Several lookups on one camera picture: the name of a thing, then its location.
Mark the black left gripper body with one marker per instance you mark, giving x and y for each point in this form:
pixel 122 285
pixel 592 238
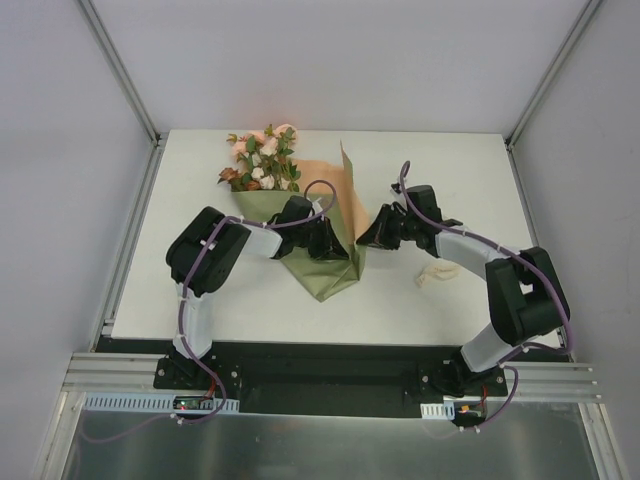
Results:
pixel 324 240

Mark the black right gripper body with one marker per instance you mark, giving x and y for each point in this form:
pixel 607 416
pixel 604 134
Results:
pixel 388 228

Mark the green and orange wrapping paper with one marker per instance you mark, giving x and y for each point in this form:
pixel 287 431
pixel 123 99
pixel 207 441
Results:
pixel 333 188

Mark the cream rose flower branch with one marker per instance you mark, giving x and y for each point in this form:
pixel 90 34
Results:
pixel 270 165

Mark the brown rose flower branch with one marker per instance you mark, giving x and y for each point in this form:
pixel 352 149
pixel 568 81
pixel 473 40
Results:
pixel 236 179

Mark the pink rose flower branch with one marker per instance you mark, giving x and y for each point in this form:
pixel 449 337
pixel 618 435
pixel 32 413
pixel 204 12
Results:
pixel 265 137

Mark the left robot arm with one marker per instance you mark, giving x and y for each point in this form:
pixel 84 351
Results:
pixel 204 254

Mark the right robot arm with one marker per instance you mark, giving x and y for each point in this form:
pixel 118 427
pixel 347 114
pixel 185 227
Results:
pixel 525 299

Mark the cream ribbon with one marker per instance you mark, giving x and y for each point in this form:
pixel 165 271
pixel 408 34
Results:
pixel 440 271

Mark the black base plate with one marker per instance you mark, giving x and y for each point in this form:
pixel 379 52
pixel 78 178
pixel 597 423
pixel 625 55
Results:
pixel 379 381

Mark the right white cable duct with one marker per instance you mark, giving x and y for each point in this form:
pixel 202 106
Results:
pixel 451 410

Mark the white cable duct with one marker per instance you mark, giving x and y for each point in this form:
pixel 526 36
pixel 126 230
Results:
pixel 451 410
pixel 158 403

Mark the left aluminium frame post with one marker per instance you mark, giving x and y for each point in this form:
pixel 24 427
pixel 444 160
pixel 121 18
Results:
pixel 117 67

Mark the aluminium frame post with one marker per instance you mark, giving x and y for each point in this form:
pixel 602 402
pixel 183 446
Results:
pixel 580 25
pixel 117 67

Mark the right aluminium frame post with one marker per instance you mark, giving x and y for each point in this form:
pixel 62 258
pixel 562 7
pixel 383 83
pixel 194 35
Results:
pixel 580 25

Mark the aluminium front rail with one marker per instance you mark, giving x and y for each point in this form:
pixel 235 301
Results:
pixel 134 373

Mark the left white cable duct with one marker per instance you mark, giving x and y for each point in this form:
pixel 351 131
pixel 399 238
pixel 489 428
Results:
pixel 158 403

